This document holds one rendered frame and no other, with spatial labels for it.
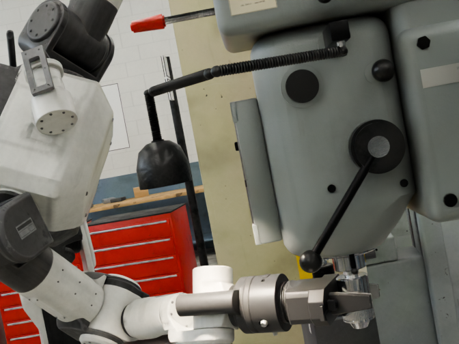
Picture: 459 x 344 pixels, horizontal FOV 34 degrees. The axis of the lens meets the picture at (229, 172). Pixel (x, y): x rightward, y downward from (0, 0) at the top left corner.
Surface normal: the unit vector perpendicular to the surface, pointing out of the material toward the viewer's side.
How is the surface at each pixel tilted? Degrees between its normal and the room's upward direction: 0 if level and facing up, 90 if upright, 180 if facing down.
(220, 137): 90
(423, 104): 90
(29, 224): 80
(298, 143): 90
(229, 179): 90
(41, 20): 63
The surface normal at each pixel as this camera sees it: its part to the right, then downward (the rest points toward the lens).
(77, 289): 0.84, -0.07
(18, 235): 0.88, -0.33
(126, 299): 0.65, -0.24
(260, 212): -0.04, 0.06
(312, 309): -0.37, 0.12
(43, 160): 0.18, -0.53
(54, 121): 0.32, 0.83
